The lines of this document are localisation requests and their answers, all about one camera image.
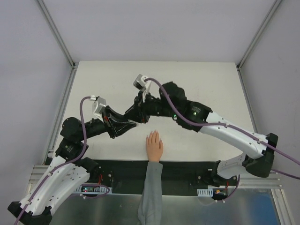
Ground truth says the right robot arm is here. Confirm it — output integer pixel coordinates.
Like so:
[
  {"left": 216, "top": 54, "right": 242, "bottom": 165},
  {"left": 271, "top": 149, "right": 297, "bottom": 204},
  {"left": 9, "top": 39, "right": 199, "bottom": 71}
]
[{"left": 125, "top": 82, "right": 278, "bottom": 187}]

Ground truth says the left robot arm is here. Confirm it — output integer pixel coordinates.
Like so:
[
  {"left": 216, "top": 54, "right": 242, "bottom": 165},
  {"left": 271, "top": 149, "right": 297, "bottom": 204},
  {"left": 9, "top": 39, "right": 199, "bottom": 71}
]
[{"left": 8, "top": 106, "right": 137, "bottom": 225}]

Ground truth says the grey sleeved forearm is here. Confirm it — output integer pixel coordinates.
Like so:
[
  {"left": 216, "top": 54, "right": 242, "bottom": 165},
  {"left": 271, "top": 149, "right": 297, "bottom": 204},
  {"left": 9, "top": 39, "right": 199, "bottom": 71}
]
[{"left": 137, "top": 162, "right": 163, "bottom": 225}]

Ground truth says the mannequin hand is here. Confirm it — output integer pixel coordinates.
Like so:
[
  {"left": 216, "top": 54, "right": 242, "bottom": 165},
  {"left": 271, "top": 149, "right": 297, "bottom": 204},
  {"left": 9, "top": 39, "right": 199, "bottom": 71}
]
[{"left": 146, "top": 130, "right": 164, "bottom": 163}]

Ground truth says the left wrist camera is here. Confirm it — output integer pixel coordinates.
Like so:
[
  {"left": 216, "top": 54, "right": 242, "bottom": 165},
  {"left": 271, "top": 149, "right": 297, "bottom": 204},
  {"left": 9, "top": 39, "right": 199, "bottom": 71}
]
[{"left": 90, "top": 95, "right": 107, "bottom": 121}]

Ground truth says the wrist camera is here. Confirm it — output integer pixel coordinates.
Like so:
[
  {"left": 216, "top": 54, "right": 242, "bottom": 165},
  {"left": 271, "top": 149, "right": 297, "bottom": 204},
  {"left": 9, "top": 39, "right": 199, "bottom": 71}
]
[
  {"left": 133, "top": 74, "right": 151, "bottom": 102},
  {"left": 90, "top": 95, "right": 107, "bottom": 121}
]

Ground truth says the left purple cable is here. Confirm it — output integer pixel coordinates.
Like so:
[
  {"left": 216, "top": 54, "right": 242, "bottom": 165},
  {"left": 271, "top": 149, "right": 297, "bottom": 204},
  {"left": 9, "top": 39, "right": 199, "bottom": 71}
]
[{"left": 14, "top": 96, "right": 96, "bottom": 225}]

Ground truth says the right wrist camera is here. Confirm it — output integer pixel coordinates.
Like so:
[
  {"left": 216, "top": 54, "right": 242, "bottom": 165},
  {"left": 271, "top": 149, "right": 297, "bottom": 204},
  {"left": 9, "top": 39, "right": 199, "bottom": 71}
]
[{"left": 133, "top": 74, "right": 151, "bottom": 102}]

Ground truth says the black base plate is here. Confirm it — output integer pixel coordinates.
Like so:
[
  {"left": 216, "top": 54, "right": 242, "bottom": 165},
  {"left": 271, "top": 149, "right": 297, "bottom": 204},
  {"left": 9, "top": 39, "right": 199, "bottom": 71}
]
[{"left": 67, "top": 158, "right": 267, "bottom": 196}]

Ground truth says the left aluminium frame post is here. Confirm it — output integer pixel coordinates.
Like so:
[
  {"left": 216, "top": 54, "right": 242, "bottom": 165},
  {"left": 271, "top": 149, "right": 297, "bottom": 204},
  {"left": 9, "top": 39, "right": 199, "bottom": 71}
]
[{"left": 35, "top": 0, "right": 79, "bottom": 70}]

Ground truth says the aluminium frame post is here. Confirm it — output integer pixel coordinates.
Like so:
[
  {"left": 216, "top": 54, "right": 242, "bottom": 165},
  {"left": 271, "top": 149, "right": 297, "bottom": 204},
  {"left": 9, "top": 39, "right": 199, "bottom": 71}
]
[
  {"left": 236, "top": 0, "right": 284, "bottom": 71},
  {"left": 35, "top": 0, "right": 79, "bottom": 70}
]

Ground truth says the left white cable duct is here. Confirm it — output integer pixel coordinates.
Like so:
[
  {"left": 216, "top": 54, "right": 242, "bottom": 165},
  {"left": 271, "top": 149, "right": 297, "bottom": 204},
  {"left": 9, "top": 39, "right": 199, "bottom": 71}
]
[{"left": 73, "top": 184, "right": 112, "bottom": 195}]

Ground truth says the white cable duct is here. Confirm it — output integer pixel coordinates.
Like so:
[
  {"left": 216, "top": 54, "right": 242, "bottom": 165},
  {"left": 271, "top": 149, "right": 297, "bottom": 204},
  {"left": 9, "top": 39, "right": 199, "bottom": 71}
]
[
  {"left": 73, "top": 184, "right": 112, "bottom": 195},
  {"left": 196, "top": 187, "right": 228, "bottom": 197}
]

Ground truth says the right white cable duct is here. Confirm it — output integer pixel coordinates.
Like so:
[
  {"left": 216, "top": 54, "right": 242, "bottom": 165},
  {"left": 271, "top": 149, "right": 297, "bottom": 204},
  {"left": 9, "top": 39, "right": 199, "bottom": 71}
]
[{"left": 196, "top": 187, "right": 228, "bottom": 197}]

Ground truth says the right aluminium frame post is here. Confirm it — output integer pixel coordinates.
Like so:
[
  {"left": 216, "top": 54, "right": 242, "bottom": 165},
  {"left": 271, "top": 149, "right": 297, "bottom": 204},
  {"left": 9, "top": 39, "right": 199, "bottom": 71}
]
[{"left": 236, "top": 0, "right": 284, "bottom": 71}]

